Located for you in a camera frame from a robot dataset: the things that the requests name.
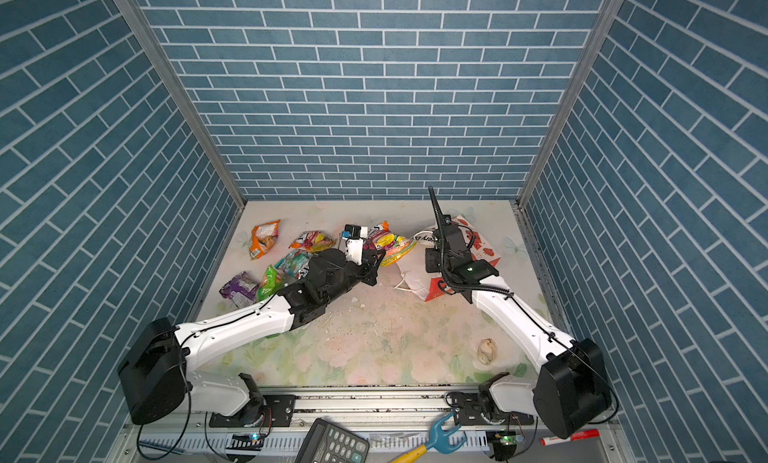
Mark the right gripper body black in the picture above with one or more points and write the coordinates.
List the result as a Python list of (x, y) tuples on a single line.
[(435, 262)]

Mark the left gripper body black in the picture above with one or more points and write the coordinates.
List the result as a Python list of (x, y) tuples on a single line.
[(350, 276)]

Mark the green snack packet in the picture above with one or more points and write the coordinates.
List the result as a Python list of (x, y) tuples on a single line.
[(295, 264)]

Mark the orange Fox's candy packet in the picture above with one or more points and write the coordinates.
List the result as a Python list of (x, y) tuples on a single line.
[(313, 241)]

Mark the pink yellow candy packet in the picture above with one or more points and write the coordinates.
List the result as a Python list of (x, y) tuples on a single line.
[(394, 245)]

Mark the orange snack packet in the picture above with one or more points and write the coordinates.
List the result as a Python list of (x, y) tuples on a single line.
[(263, 238)]

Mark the purple snack packet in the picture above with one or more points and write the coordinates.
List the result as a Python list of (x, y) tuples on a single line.
[(241, 290)]

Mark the green chips bag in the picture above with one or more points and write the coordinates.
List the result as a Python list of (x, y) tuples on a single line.
[(271, 282)]

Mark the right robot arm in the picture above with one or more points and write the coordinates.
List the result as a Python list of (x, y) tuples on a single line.
[(572, 389)]

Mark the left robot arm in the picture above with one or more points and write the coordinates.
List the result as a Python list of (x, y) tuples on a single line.
[(162, 368)]

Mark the beige shell sticker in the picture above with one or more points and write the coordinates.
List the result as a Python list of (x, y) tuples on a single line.
[(486, 351)]

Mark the black calculator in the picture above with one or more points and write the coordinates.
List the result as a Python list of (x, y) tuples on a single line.
[(326, 442)]

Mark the blue yellow clamp tool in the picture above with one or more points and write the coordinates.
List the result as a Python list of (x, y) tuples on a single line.
[(439, 440)]

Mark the red marker pen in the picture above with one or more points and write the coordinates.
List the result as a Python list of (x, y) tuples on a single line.
[(581, 435)]

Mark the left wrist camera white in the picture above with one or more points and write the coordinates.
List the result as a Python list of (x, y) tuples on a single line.
[(354, 237)]

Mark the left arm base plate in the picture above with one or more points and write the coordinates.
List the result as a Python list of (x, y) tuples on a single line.
[(270, 411)]

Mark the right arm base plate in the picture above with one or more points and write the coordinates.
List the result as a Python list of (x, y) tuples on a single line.
[(478, 409)]

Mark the aluminium front rail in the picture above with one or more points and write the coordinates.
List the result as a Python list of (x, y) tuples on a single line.
[(394, 420)]

